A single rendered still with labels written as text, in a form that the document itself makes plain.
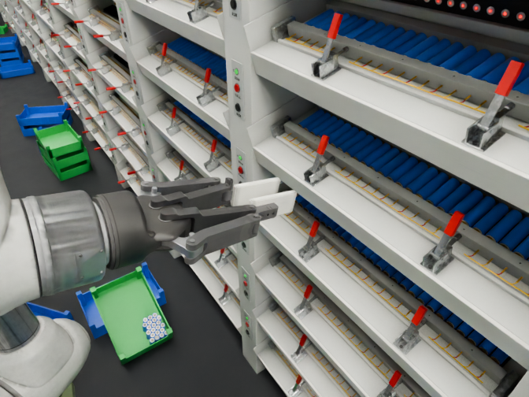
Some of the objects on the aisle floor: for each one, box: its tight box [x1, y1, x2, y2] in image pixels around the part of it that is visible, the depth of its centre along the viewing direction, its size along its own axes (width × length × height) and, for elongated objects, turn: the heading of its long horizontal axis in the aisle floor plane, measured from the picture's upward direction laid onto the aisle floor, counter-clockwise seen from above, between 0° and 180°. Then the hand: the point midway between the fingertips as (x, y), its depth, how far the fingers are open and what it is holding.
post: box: [222, 0, 331, 374], centre depth 96 cm, size 20×9×180 cm, turn 125°
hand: (264, 198), depth 50 cm, fingers open, 3 cm apart
